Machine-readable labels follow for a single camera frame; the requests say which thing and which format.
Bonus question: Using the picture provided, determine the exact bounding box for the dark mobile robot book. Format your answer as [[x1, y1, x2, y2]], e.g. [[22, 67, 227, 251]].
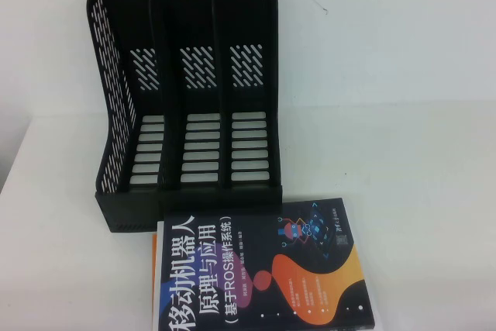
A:
[[156, 196, 377, 331]]

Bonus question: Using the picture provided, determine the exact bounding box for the black three-slot book stand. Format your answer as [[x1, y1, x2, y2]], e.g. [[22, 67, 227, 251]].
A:
[[84, 0, 286, 233]]

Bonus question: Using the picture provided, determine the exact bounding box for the orange-edged book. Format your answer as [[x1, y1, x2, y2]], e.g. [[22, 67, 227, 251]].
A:
[[151, 233, 160, 331]]

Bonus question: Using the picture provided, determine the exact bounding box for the white car suspension book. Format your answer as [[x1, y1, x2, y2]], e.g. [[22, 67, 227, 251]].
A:
[[343, 196, 381, 328]]

